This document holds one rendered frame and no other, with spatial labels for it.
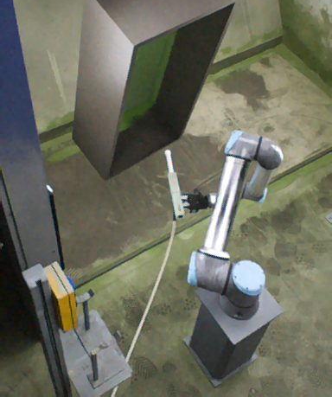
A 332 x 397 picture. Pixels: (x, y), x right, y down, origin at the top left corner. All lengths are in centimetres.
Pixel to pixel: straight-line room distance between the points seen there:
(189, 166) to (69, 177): 85
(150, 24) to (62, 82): 167
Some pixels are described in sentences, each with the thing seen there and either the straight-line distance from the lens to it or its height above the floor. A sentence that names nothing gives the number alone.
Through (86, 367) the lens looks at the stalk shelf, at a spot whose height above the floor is 79.
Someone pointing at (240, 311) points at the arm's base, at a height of 70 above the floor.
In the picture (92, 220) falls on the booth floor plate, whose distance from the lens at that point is 359.
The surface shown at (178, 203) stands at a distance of 300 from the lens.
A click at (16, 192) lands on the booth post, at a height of 140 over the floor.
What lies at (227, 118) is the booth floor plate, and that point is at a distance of 425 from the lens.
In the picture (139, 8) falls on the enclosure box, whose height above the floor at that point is 166.
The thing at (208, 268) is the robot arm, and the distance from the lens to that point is 247.
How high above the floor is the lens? 306
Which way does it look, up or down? 52 degrees down
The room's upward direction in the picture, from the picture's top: 6 degrees clockwise
